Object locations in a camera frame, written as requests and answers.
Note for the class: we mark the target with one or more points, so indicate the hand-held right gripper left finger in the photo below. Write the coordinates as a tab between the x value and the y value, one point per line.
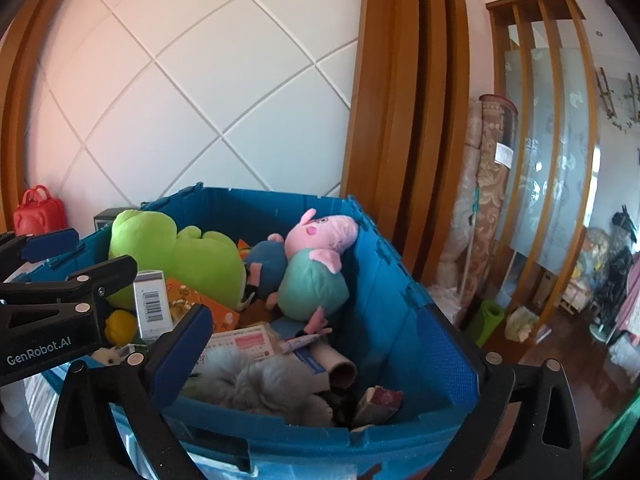
182	355

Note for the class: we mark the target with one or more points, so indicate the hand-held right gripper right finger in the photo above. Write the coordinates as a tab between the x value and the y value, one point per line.
500	392

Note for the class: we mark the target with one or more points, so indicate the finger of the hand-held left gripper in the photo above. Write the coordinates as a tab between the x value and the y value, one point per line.
50	245
110	275

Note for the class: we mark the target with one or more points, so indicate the small white barcode box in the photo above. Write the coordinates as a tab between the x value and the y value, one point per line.
152	305

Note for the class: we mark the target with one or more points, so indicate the orange box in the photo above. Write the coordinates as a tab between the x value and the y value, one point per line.
182	292

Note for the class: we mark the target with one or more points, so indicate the green frog plush toy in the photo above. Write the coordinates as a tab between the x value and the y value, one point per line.
200	265

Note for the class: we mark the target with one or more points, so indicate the pig plush toy blue shirt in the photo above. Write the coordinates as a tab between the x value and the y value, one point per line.
265	265

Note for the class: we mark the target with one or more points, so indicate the blue plastic crate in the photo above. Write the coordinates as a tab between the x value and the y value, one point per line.
400	310

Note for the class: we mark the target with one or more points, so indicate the pig plush toy teal dress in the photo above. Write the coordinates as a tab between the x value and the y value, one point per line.
310	290

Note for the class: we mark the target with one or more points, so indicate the red bear carry case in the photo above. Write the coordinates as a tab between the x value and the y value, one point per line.
40	217

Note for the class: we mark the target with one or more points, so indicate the duck plush toy frog hat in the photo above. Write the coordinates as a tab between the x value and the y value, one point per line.
120	325

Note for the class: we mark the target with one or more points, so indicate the dark gift bag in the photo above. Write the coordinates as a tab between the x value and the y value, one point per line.
102	222

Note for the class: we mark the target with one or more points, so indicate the white plastic bag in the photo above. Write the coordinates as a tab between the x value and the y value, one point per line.
520	325

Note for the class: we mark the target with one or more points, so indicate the green rolled mat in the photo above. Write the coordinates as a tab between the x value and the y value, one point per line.
487	320

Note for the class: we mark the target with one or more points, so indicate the pale fluffy plush toy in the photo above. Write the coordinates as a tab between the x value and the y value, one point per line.
250	385

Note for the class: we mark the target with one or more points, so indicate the pink patterned pen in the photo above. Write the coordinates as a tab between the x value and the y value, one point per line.
300	344

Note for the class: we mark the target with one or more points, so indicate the brown white box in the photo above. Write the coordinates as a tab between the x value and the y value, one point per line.
380	400

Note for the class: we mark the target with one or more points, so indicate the green cloth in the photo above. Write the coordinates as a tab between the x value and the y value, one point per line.
620	445

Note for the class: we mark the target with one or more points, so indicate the cardboard tube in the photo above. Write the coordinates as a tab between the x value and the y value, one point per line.
340	367

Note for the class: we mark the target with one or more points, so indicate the pale rolled carpet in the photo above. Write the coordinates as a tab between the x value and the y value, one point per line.
462	220

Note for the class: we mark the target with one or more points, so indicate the brown floral rolled carpet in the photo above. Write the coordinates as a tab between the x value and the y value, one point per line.
495	185

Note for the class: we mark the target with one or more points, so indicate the white padded headboard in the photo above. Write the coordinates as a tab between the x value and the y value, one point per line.
200	85

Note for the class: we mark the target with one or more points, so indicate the wooden glass partition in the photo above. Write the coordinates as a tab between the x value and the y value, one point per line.
550	110

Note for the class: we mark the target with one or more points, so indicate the wooden headboard frame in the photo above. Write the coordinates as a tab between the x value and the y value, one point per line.
400	110

